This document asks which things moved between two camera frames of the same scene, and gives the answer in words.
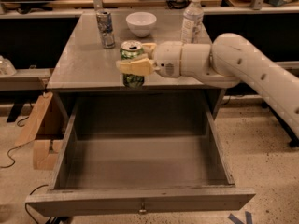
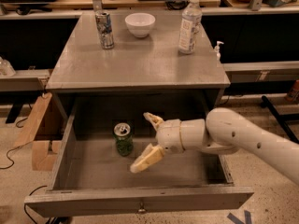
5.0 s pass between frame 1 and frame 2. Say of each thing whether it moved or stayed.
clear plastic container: stayed
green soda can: moved
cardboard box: stayed
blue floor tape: stayed
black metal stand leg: stayed
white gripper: moved
